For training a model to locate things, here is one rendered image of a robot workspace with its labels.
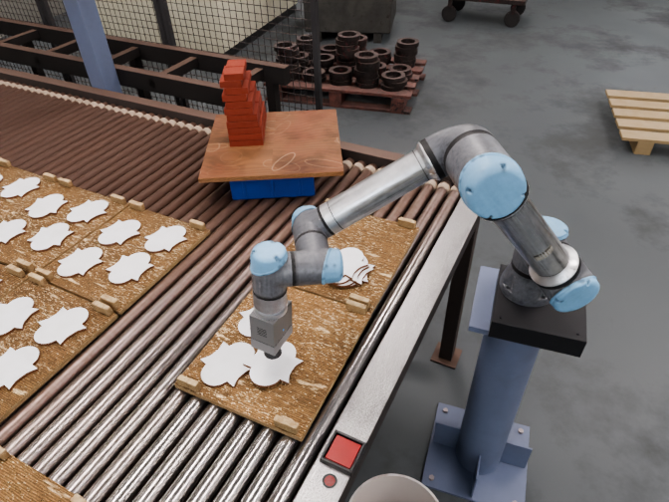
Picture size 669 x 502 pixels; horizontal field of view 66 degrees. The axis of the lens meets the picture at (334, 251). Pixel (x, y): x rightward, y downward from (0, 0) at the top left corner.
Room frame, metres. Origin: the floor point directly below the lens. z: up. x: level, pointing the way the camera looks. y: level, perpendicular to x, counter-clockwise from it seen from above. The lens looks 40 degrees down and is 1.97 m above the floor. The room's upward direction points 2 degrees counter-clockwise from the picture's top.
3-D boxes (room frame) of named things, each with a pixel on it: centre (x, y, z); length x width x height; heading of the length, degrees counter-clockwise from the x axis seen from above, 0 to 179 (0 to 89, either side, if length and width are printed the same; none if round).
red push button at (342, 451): (0.57, 0.00, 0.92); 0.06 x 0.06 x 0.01; 62
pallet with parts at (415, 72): (4.76, -0.18, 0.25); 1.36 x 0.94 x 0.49; 70
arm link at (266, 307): (0.81, 0.14, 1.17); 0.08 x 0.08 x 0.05
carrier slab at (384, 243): (1.24, -0.03, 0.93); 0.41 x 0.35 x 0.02; 153
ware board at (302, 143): (1.78, 0.22, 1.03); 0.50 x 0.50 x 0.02; 2
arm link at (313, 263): (0.84, 0.04, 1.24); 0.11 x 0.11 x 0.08; 8
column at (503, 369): (1.05, -0.54, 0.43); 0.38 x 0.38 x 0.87; 70
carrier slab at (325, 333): (0.86, 0.15, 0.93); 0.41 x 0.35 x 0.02; 154
